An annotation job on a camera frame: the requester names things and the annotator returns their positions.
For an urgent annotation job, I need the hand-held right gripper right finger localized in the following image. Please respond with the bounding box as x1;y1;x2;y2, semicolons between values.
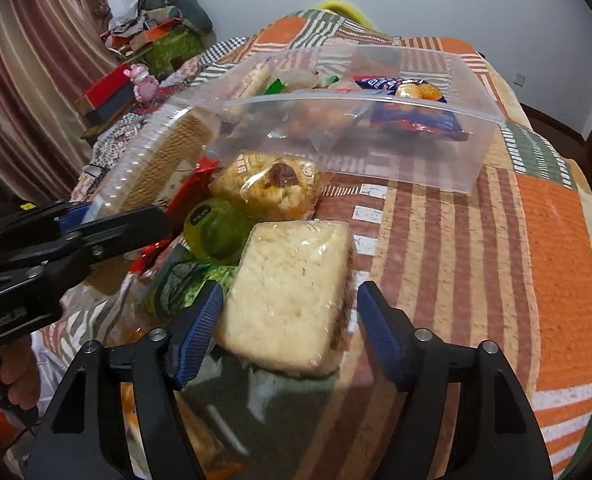
357;281;549;480

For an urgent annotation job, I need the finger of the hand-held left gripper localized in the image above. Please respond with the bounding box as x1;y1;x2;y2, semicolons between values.
0;200;173;266
0;246;96;322

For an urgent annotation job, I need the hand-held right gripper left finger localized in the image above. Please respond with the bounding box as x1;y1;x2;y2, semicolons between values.
23;280;225;480

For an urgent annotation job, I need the white square sandwich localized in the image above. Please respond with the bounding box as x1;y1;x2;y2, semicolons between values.
215;221;357;377

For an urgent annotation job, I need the clear plastic container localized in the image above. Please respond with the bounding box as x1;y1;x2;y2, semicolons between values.
166;44;506;196

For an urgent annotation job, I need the person's left hand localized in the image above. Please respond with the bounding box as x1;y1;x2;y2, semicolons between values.
0;334;44;413

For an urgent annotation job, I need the green snack packet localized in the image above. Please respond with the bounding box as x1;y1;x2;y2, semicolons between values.
136;247;241;318

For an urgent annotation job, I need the green jelly cup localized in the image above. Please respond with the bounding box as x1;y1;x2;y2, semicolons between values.
183;197;254;265

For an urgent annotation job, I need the clear tray of biscuits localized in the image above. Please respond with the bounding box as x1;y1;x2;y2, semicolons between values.
88;105;221;221

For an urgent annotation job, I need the red snack packet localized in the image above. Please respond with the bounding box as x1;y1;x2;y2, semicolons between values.
128;156;221;273

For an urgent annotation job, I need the red box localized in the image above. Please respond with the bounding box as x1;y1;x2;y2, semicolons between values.
73;66;137;126

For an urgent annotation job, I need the pink plush toy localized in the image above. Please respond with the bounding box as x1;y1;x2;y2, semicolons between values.
128;64;159;103

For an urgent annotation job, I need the striped curtain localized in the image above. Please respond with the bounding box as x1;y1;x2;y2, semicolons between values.
0;0;122;206

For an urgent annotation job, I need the wrapped round pastry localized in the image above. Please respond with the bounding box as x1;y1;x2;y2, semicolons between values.
210;151;323;222

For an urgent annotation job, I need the orange flat box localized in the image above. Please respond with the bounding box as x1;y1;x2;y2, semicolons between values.
126;19;181;51

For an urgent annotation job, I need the blue snack packet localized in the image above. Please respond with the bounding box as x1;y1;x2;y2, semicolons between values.
352;76;471;142

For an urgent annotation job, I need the wrapped pale round bread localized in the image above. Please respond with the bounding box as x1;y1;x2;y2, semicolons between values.
228;60;271;106

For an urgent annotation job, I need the wrapped brown bread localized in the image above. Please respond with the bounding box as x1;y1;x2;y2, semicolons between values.
276;95;361;141

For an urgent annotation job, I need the small green packet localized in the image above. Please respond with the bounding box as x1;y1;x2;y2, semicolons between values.
263;74;341;96

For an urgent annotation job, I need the yellow round object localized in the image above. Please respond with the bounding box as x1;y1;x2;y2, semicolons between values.
317;0;371;26

